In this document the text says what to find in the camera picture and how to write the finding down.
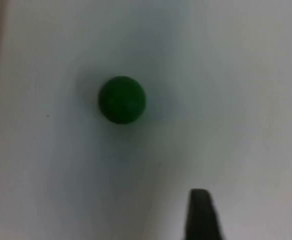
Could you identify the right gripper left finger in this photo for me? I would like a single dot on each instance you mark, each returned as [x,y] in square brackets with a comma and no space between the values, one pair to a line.
[200,217]

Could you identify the green ball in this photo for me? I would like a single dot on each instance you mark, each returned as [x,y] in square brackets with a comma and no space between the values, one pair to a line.
[122,100]

